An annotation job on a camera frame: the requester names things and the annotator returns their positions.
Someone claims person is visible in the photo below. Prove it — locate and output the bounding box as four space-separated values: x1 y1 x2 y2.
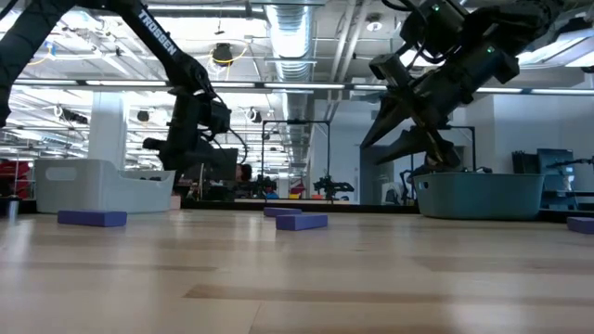
234 162 253 184

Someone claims black gantry frame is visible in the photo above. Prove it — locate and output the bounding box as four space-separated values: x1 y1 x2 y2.
438 123 477 175
261 119 332 203

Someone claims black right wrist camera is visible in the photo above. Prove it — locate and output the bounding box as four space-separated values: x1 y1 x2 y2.
369 53 410 90

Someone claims grey door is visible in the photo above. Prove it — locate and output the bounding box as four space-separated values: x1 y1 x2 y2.
358 145 395 205

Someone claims white pillar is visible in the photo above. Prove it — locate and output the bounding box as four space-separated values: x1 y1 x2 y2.
86 91 130 161

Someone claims purple rectangular block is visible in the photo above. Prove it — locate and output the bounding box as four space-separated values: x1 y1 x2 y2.
566 216 594 235
57 210 128 228
263 206 303 218
275 212 329 232

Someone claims teal plastic bin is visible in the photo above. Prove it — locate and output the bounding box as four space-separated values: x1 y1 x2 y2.
414 173 547 221

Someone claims silver ventilation duct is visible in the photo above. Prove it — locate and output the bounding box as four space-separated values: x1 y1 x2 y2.
265 3 319 163

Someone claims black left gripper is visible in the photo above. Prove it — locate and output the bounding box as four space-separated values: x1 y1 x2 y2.
142 87 213 196

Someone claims white plastic bin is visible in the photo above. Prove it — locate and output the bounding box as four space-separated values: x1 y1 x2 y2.
34 159 176 214

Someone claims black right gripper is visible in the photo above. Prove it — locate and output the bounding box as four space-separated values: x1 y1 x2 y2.
360 44 520 168

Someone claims long light bar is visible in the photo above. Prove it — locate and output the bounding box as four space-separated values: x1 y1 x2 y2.
13 79 594 96

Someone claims white chair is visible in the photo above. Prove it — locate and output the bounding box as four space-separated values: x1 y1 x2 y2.
381 181 406 206

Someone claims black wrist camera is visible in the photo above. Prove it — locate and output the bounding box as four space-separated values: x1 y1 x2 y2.
369 53 410 90
209 98 232 136

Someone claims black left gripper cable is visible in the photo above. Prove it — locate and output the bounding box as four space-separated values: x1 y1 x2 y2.
226 127 250 165

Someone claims silver metal post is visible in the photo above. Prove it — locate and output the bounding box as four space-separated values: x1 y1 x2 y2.
5 194 20 225

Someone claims black table frame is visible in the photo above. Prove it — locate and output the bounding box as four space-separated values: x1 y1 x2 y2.
0 198 594 223

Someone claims red cart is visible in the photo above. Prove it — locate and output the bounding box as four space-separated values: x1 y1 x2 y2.
0 160 32 199

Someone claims dark screen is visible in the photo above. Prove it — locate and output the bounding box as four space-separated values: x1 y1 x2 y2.
536 148 575 192

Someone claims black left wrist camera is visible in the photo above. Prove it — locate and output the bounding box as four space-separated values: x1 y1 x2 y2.
209 98 232 136

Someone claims black monitor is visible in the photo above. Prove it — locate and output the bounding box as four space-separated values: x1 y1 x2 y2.
203 148 239 184

